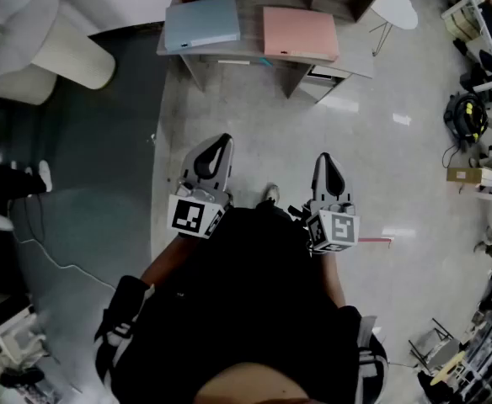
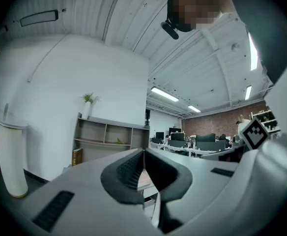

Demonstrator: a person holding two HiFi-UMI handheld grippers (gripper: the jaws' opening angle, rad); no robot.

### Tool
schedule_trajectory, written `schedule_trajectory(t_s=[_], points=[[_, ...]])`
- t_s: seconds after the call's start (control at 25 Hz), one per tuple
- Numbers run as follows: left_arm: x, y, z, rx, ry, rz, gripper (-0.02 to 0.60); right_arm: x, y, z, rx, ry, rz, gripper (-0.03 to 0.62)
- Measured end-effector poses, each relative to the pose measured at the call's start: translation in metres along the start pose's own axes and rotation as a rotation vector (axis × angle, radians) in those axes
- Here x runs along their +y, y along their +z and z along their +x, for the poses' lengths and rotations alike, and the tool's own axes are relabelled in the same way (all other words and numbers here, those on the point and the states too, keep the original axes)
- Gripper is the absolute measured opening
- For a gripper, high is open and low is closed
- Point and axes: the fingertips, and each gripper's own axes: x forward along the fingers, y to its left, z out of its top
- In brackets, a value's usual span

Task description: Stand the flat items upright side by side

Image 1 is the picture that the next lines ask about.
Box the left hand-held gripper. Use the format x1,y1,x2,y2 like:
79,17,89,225
168,132,235,240

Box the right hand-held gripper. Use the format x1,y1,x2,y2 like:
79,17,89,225
303,152,361,253

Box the light blue folder box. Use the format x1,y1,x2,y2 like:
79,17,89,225
163,0,242,55

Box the pink folder box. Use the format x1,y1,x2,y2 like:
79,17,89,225
262,6,340,62

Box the person's right forearm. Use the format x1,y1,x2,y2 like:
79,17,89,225
319,250,348,311

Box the person's left forearm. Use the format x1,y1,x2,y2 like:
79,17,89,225
138,234,199,288

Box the person's light shoe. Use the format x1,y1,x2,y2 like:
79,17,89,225
261,183,281,205

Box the person's black clothed body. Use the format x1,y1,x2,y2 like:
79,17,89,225
94,202,390,404

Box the brown cardboard box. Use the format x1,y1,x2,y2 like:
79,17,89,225
447,167,484,183

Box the grey wooden desk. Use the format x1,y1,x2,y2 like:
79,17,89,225
156,0,376,108

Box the black yellow vacuum cleaner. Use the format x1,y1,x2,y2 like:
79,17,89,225
443,92,490,145

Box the grey folding chair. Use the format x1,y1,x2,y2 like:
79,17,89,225
408,317,462,374

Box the white oval side table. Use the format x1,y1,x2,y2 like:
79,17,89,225
369,0,420,57

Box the white storage rack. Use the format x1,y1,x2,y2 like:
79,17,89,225
416,267,492,404

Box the white office desk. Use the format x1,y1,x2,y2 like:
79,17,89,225
441,0,492,210

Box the white cluttered workbench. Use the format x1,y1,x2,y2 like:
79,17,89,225
0,305,83,404

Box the thin floor cable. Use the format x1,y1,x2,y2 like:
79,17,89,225
8,194,119,290

